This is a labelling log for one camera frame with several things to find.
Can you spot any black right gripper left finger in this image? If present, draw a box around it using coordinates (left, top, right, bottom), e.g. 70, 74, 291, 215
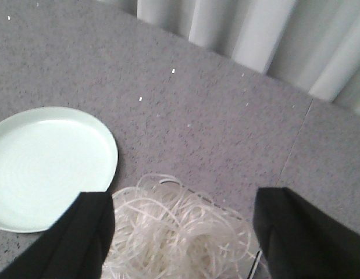
0, 192, 115, 278

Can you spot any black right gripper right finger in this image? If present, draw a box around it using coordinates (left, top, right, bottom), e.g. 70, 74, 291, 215
253, 187, 360, 278

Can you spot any white translucent vermicelli bundle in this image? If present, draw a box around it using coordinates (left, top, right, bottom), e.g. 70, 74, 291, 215
101, 173, 263, 279

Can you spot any light green round plate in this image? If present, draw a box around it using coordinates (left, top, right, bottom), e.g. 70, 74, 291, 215
0, 106, 118, 233

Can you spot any white pleated curtain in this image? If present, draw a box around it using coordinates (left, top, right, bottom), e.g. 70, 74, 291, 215
114, 1, 360, 114

